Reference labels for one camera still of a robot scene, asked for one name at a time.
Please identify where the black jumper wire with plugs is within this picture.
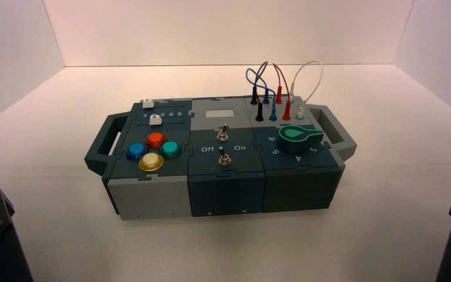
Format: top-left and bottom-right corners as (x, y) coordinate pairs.
(250, 61), (269, 123)

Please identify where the green round push button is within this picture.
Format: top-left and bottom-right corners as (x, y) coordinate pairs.
(159, 140), (182, 159)

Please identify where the red round push button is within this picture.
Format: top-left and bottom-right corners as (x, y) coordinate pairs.
(146, 132), (168, 149)

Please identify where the green rotary pointer knob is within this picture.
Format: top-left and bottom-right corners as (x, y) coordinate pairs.
(278, 125), (325, 154)

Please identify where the yellow round push button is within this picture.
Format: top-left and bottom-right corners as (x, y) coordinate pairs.
(138, 152), (165, 172)

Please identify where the blue round push button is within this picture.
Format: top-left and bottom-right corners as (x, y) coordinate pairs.
(126, 142), (149, 161)

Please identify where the grey and dark green task box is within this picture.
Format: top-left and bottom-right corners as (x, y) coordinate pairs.
(84, 95), (358, 221)

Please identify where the blue jumper wire with plugs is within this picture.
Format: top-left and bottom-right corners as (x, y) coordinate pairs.
(245, 66), (279, 122)

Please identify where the red jumper wire with plugs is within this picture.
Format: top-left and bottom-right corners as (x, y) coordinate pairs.
(272, 63), (292, 122)

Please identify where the white jumper wire with plugs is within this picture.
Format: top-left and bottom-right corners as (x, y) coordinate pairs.
(289, 60), (324, 120)

